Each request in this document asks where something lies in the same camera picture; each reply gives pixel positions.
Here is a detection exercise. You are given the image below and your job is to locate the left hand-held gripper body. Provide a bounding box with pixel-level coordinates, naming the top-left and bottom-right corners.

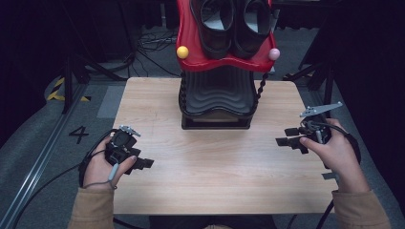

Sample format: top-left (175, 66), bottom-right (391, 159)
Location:
top-left (104, 124), bottom-right (141, 166)

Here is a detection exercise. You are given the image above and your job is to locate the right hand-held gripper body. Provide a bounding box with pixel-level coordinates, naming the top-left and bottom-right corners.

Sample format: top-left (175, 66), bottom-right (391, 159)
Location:
top-left (299, 101), bottom-right (344, 144)

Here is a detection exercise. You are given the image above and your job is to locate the black leather shoe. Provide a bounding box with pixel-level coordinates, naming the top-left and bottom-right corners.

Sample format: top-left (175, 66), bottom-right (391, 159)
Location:
top-left (189, 0), bottom-right (238, 60)
top-left (232, 0), bottom-right (274, 60)

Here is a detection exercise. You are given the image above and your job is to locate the grey cord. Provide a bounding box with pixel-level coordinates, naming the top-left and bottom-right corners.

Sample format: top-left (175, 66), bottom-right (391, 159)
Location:
top-left (83, 163), bottom-right (120, 191)

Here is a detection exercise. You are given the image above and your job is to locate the person's right hand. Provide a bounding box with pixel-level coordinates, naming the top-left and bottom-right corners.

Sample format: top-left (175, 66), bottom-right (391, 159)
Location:
top-left (299, 117), bottom-right (371, 194)

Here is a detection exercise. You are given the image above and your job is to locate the black tripod stand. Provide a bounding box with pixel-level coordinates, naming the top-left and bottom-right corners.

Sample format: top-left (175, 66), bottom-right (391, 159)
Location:
top-left (282, 60), bottom-right (339, 119)
top-left (61, 53), bottom-right (128, 115)

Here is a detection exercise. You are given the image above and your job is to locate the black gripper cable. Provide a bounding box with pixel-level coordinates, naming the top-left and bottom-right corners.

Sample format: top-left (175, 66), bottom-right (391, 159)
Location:
top-left (288, 120), bottom-right (352, 229)
top-left (11, 128), bottom-right (117, 229)

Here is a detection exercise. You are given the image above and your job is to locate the red and black shoe rack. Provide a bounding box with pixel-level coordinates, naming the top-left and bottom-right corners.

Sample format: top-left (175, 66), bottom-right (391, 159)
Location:
top-left (175, 0), bottom-right (281, 131)

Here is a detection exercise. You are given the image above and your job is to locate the person's left hand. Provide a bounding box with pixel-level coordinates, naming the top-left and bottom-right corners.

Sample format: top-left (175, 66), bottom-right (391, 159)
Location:
top-left (83, 136), bottom-right (138, 192)

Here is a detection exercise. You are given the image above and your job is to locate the metal floor rail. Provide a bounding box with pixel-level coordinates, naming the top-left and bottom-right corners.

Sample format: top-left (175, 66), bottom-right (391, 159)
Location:
top-left (0, 84), bottom-right (89, 229)

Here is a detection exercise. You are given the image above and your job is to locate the bundle of floor cables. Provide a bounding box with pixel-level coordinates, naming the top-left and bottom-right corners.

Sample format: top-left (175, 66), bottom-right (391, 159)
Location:
top-left (128, 28), bottom-right (181, 78)

